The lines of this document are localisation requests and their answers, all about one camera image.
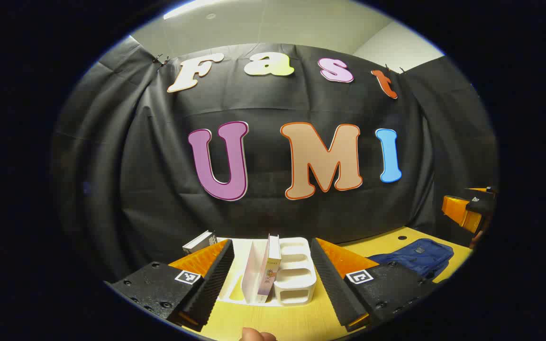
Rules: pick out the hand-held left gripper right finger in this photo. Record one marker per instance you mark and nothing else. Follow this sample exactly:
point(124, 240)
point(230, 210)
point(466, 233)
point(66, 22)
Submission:
point(334, 289)

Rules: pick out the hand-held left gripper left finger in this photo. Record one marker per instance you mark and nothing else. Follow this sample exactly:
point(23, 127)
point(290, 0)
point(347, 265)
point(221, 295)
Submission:
point(211, 289)

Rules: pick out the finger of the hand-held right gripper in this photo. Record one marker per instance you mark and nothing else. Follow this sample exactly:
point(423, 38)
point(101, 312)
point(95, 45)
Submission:
point(460, 210)

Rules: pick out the white bookshelf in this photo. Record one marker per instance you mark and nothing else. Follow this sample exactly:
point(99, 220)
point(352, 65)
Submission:
point(296, 274)

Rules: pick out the grey book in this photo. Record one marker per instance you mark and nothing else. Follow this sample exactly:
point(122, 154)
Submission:
point(199, 242)

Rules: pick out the blue schoolbag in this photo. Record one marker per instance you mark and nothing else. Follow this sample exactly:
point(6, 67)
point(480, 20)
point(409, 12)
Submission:
point(420, 255)

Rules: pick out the pink book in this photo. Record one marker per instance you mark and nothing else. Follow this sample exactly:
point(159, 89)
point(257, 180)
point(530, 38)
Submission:
point(270, 265)

